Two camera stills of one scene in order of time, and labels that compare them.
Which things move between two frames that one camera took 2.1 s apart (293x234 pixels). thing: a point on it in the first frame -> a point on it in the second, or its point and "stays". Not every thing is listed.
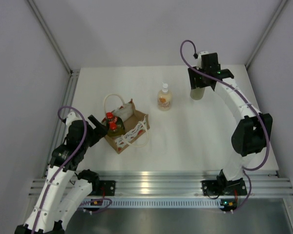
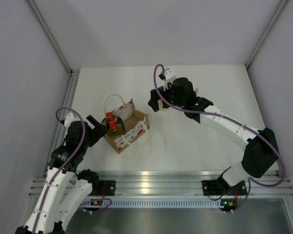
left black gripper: (100, 130) stays
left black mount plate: (107, 187) stays
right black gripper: (192, 74) -> (153, 102)
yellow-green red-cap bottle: (115, 131) stays
